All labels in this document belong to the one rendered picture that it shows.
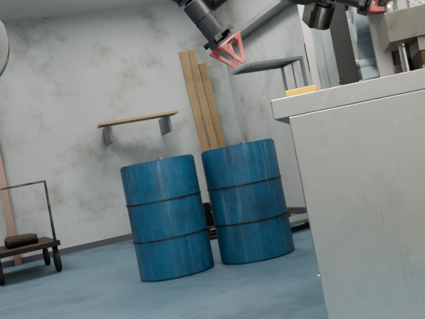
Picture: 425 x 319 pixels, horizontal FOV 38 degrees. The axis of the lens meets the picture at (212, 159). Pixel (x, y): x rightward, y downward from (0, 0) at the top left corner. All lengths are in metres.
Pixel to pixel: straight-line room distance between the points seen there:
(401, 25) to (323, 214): 0.41
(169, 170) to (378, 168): 3.48
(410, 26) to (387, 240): 0.43
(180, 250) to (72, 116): 4.11
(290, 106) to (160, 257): 3.52
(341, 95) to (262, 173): 3.47
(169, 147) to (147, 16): 1.86
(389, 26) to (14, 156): 7.29
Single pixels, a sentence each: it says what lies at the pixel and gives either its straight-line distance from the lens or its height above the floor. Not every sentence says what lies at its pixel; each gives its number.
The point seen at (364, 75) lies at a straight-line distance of 2.54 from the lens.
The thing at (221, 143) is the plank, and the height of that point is 1.03.
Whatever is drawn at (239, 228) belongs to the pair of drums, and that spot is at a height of 0.27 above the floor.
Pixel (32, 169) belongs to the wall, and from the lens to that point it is 8.31.
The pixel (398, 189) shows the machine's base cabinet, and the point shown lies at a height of 0.68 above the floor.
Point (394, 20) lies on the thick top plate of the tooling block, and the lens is 1.32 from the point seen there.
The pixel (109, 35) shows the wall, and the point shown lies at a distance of 8.67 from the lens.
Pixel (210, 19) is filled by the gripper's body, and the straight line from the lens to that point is 1.62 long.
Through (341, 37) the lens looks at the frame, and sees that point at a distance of 1.85.
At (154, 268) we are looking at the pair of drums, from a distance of 4.73.
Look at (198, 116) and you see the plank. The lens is 8.27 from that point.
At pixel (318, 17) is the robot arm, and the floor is 1.09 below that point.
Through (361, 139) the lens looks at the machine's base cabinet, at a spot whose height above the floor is 0.79.
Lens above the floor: 0.80
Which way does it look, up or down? level
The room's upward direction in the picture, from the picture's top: 11 degrees counter-clockwise
